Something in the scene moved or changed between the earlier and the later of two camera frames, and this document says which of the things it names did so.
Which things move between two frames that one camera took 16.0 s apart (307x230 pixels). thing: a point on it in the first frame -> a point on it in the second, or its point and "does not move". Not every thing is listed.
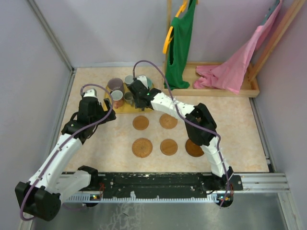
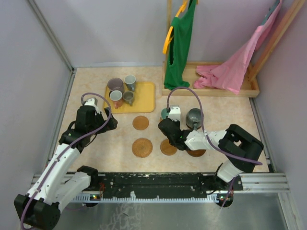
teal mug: x=149 y=82 -> x=164 y=113
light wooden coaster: x=140 y=122 does not move
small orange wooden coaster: x=169 y=147 does not move
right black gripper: x=137 y=105 -> x=177 y=122
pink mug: x=117 y=96 does not move
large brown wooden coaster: x=194 y=150 does not move
